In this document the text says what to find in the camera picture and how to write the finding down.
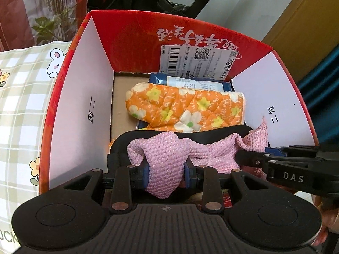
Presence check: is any person's right hand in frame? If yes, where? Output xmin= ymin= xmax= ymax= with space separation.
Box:
xmin=312 ymin=194 xmax=339 ymax=246

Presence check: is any checked printed tablecloth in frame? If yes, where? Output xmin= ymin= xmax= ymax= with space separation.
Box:
xmin=0 ymin=41 xmax=73 ymax=252

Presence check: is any pink knitted cloth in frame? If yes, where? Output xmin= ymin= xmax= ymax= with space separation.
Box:
xmin=127 ymin=119 xmax=269 ymax=199

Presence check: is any blue plastic packet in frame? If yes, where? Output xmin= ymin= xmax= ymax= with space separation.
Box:
xmin=136 ymin=72 xmax=236 ymax=130

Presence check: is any teal curtain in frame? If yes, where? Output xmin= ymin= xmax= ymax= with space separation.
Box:
xmin=297 ymin=45 xmax=339 ymax=93

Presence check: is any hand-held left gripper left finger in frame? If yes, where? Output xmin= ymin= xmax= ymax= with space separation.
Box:
xmin=62 ymin=164 xmax=150 ymax=215

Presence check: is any wooden door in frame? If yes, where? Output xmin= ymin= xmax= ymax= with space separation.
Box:
xmin=261 ymin=0 xmax=339 ymax=51

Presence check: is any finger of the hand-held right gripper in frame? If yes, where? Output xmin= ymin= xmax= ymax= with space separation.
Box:
xmin=265 ymin=145 xmax=322 ymax=157
xmin=234 ymin=149 xmax=271 ymax=171

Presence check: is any orange floral quilted cloth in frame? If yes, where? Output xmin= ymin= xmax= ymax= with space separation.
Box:
xmin=125 ymin=82 xmax=246 ymax=133

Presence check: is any red cardboard box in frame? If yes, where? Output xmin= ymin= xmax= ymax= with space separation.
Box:
xmin=38 ymin=9 xmax=320 ymax=209

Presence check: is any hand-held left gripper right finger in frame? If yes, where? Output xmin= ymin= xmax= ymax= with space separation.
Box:
xmin=184 ymin=161 xmax=273 ymax=215

